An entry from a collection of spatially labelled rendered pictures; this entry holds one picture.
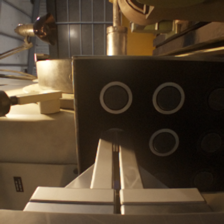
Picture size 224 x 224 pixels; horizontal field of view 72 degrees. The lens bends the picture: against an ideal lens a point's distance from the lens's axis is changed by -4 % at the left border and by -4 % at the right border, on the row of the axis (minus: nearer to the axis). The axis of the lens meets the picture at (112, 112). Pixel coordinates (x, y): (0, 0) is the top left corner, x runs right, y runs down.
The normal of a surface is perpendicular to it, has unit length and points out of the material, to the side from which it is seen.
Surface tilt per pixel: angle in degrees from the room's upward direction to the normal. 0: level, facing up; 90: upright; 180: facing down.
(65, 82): 62
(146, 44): 90
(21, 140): 90
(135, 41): 90
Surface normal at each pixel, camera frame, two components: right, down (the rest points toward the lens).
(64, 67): -0.47, 0.22
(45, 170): 0.00, 0.26
